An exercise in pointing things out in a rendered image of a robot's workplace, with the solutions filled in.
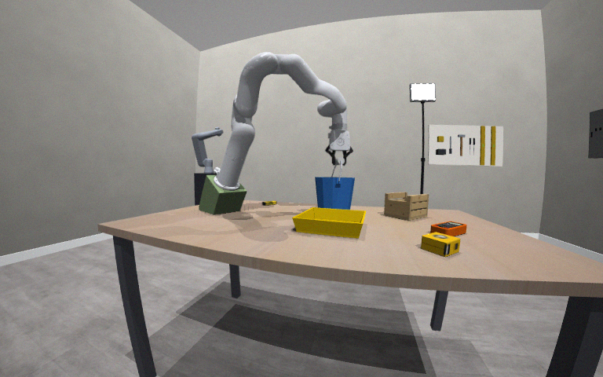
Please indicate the wooden crate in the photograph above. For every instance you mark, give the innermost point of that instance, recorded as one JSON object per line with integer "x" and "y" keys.
{"x": 414, "y": 208}

